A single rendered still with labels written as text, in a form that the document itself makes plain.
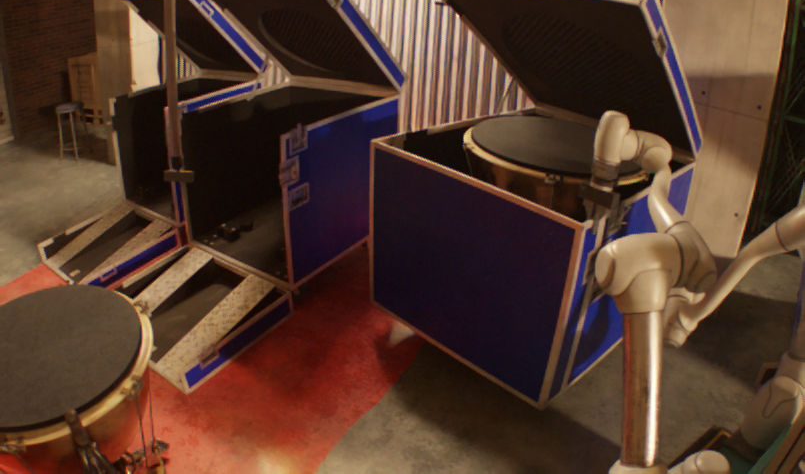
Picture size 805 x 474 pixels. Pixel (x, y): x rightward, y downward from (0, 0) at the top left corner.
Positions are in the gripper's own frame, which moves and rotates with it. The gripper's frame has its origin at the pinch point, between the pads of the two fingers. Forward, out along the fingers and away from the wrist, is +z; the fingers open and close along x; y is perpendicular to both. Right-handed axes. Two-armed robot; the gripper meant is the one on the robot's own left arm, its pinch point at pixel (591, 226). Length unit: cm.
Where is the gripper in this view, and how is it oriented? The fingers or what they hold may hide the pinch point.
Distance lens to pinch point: 183.9
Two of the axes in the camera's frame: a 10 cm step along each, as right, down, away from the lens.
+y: -7.1, 1.1, -7.0
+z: -1.7, 9.3, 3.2
